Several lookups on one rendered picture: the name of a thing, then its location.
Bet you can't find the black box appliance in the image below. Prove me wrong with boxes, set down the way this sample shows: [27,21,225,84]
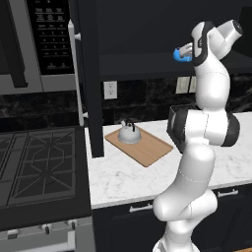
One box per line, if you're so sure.
[165,103,200,155]

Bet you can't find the grey kettle with black handle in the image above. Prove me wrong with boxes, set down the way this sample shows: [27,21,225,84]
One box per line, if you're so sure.
[117,119,143,145]

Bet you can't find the blue mug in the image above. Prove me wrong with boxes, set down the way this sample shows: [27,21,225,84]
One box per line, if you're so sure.
[172,46,195,63]

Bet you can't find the dark cabinet door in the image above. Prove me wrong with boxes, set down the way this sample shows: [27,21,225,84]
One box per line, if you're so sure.
[76,0,106,158]
[236,6,252,59]

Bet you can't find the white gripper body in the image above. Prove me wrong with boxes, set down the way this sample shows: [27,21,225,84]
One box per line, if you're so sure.
[178,42,195,56]

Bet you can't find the dark wall cabinet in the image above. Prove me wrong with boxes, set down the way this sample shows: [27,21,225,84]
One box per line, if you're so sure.
[96,0,252,82]

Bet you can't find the silver drawer handle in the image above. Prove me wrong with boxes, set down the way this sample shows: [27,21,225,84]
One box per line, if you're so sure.
[128,204,156,214]
[216,188,239,199]

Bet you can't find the black microwave handle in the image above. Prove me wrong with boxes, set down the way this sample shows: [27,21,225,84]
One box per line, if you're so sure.
[0,0,30,89]

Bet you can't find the silver oven handle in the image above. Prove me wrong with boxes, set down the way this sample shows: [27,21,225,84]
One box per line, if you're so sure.
[13,230,77,252]

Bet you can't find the long white door handle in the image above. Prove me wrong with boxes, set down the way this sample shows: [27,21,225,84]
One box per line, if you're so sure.
[67,19,90,128]

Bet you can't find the steel microwave oven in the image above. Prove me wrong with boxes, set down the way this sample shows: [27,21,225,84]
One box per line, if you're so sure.
[0,0,79,96]

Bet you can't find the white wall outlet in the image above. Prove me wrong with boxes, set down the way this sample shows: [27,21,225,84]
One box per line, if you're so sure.
[189,76,198,95]
[102,80,118,100]
[175,76,191,95]

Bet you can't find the dark base cabinets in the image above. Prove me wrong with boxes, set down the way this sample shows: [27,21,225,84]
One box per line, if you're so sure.
[91,182,252,252]

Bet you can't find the wooden tray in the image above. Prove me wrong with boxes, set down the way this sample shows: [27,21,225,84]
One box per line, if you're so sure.
[104,125,174,168]

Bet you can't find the black gas stove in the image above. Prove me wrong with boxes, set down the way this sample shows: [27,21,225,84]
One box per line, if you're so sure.
[0,125,96,252]

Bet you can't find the silver stove knob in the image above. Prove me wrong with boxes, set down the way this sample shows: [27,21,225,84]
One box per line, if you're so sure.
[6,228,21,239]
[66,220,79,230]
[40,223,54,235]

